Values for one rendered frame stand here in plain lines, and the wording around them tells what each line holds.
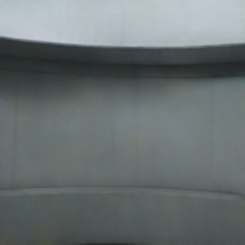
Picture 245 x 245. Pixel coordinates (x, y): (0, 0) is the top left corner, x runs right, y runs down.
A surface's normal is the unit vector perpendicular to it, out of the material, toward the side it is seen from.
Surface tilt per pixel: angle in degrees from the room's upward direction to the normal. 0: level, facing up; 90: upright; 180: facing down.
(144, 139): 90
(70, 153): 90
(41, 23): 90
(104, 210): 90
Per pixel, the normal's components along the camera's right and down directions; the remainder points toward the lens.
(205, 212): -0.19, -0.03
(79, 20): 0.11, -0.02
